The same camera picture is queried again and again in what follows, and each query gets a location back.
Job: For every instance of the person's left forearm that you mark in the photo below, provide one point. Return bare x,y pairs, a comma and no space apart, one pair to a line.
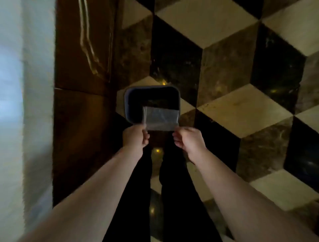
87,199

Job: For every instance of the person's right hand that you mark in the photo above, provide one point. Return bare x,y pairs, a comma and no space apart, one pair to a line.
192,144

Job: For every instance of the person's left hand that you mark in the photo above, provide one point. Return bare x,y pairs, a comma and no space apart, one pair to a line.
134,139

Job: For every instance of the person's right forearm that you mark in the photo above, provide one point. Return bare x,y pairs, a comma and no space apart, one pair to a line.
244,199

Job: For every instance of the black trousers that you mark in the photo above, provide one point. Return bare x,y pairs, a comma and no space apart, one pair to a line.
179,199

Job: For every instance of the grey trash bin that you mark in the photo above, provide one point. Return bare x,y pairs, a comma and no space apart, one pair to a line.
149,97

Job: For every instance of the brown wooden cabinet panel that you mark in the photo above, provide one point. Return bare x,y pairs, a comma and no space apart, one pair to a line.
79,124

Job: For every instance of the clear plastic bag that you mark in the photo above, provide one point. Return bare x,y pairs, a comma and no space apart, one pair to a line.
162,119

